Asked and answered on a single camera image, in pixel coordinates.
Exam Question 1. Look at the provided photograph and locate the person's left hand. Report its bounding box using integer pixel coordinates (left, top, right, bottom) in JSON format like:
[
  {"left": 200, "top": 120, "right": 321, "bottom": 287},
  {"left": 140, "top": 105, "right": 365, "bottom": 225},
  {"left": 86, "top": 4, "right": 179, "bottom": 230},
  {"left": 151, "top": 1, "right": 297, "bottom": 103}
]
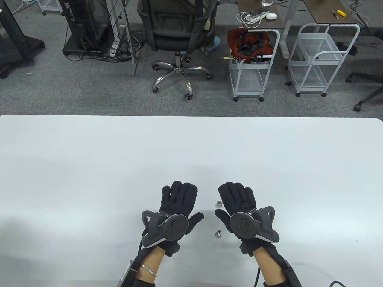
[{"left": 160, "top": 180, "right": 205, "bottom": 237}]

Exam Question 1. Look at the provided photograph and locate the person's right hand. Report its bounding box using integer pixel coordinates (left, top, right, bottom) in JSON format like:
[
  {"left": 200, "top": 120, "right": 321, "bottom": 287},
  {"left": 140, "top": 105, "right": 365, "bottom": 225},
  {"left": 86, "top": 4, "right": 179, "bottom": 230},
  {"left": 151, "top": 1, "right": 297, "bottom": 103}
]
[{"left": 214, "top": 181, "right": 258, "bottom": 234}]

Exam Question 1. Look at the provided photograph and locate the person's right forearm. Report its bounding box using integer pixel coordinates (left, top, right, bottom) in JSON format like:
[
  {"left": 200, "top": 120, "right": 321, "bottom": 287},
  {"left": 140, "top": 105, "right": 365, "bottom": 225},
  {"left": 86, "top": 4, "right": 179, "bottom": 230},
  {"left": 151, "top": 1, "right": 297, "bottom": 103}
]
[{"left": 252, "top": 246, "right": 288, "bottom": 287}]

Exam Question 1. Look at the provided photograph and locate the black forearm sensor box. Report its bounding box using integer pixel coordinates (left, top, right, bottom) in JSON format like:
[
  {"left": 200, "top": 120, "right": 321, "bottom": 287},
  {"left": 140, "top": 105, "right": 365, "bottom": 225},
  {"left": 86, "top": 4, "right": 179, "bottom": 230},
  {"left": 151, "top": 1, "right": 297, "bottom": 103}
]
[
  {"left": 278, "top": 259, "right": 303, "bottom": 287},
  {"left": 118, "top": 259, "right": 141, "bottom": 287}
]

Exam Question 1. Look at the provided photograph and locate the person's left forearm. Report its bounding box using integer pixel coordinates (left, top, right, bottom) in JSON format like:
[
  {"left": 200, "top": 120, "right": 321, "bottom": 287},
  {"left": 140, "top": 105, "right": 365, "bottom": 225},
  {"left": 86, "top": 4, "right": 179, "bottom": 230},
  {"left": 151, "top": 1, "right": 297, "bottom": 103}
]
[{"left": 132, "top": 247, "right": 167, "bottom": 287}]

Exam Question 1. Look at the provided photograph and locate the black VR controller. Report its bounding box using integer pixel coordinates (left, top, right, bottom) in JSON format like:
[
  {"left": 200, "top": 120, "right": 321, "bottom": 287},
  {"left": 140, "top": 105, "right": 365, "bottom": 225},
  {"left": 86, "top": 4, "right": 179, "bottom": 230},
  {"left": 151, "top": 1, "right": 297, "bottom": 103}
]
[
  {"left": 141, "top": 210, "right": 189, "bottom": 248},
  {"left": 229, "top": 206, "right": 280, "bottom": 244}
]

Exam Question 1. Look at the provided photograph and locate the white cart holding bag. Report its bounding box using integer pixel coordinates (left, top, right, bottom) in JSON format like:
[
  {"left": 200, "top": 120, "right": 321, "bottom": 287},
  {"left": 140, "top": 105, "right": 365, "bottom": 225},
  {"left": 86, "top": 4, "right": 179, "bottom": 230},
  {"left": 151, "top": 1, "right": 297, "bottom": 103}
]
[{"left": 229, "top": 28, "right": 281, "bottom": 102}]

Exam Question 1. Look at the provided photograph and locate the red bag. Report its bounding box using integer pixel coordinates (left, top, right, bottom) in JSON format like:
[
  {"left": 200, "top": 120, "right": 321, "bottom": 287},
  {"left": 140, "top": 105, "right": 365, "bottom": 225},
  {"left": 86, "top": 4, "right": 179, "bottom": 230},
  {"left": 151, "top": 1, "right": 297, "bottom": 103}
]
[{"left": 227, "top": 27, "right": 274, "bottom": 64}]

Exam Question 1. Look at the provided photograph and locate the black mesh office chair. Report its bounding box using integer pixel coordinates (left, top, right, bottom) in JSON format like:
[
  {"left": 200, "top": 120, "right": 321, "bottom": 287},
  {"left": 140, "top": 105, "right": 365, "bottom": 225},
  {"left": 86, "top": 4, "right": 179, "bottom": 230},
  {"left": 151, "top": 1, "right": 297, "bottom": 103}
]
[{"left": 137, "top": 0, "right": 218, "bottom": 101}]

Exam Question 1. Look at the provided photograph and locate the white desk leg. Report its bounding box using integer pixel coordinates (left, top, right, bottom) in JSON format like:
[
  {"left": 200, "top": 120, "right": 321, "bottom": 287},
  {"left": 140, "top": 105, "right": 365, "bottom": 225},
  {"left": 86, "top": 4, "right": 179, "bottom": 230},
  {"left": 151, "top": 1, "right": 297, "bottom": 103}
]
[{"left": 280, "top": 0, "right": 300, "bottom": 59}]

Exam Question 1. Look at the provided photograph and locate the black chair base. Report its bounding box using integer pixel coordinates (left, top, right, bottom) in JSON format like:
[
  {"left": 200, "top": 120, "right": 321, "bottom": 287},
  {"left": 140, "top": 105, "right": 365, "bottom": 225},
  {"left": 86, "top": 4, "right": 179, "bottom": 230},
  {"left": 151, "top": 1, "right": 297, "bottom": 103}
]
[{"left": 345, "top": 72, "right": 383, "bottom": 112}]

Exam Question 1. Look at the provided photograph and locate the brown desk with power strip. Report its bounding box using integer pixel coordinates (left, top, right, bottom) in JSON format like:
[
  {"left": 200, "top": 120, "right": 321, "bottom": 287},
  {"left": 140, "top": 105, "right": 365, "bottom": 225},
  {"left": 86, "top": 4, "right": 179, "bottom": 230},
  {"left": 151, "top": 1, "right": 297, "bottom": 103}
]
[{"left": 236, "top": 0, "right": 287, "bottom": 30}]

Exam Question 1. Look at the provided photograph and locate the white power strip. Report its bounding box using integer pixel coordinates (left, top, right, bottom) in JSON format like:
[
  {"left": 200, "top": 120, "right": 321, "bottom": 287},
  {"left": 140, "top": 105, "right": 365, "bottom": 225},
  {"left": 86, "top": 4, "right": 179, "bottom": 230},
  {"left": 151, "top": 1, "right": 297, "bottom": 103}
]
[{"left": 237, "top": 11, "right": 270, "bottom": 29}]

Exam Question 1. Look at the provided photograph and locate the black power adapter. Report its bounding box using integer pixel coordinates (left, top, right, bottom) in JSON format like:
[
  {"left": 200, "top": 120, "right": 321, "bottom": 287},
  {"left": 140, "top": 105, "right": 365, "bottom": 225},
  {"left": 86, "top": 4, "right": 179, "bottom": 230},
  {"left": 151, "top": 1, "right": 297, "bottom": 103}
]
[{"left": 335, "top": 41, "right": 358, "bottom": 56}]

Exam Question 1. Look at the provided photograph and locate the black computer tower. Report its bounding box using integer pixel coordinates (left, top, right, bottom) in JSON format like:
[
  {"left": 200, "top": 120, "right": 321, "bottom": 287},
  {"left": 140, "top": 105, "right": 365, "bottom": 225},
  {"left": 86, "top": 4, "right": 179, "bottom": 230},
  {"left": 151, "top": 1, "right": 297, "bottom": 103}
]
[{"left": 58, "top": 0, "right": 115, "bottom": 57}]

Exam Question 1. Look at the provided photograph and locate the brown desk with tools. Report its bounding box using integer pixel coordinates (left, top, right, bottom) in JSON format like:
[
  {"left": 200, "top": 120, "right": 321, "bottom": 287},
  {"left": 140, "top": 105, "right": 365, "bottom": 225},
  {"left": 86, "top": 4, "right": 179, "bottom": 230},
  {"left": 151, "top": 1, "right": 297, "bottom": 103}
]
[{"left": 302, "top": 0, "right": 359, "bottom": 24}]

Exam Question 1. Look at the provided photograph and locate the black rolling stand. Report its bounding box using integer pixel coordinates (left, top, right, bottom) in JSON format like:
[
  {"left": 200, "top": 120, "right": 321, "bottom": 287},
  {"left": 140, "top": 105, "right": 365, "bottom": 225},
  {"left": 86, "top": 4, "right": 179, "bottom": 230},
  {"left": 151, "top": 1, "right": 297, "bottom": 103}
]
[{"left": 0, "top": 0, "right": 46, "bottom": 79}]

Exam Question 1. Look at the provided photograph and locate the small white cart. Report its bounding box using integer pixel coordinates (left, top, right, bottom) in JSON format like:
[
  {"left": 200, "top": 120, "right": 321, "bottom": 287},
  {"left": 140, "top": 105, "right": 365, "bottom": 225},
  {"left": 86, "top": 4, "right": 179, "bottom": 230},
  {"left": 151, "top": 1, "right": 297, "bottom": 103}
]
[{"left": 37, "top": 0, "right": 63, "bottom": 15}]

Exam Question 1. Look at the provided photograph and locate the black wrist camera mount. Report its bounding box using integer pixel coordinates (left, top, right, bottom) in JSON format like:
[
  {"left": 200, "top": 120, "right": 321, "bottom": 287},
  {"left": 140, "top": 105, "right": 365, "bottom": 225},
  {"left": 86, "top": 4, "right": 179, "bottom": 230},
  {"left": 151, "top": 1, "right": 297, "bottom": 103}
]
[
  {"left": 239, "top": 241, "right": 255, "bottom": 255},
  {"left": 163, "top": 242, "right": 181, "bottom": 257}
]

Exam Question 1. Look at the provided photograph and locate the silver bracelet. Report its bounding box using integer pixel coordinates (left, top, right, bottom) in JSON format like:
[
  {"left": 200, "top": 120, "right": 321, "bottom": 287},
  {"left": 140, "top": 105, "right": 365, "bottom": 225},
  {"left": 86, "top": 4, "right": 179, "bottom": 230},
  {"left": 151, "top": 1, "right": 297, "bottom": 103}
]
[{"left": 141, "top": 264, "right": 158, "bottom": 277}]

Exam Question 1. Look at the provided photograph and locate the silver metal frame post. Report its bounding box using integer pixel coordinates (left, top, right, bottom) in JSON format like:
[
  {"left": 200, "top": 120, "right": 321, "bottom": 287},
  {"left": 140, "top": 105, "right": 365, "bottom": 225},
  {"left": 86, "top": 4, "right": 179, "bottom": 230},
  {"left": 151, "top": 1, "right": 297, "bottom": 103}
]
[{"left": 106, "top": 0, "right": 140, "bottom": 77}]

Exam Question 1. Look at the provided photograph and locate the tangled black cable bundle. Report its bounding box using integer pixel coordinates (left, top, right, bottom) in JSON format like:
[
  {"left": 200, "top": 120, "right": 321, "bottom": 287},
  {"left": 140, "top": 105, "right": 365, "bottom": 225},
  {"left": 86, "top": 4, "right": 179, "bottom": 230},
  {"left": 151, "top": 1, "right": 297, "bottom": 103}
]
[{"left": 64, "top": 0, "right": 147, "bottom": 63}]

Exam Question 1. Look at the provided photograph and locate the empty white wire cart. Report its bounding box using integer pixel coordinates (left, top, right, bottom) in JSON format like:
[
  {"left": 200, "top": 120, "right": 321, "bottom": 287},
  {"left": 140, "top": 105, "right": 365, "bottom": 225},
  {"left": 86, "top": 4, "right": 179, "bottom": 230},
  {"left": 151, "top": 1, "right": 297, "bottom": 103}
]
[{"left": 287, "top": 23, "right": 361, "bottom": 98}]

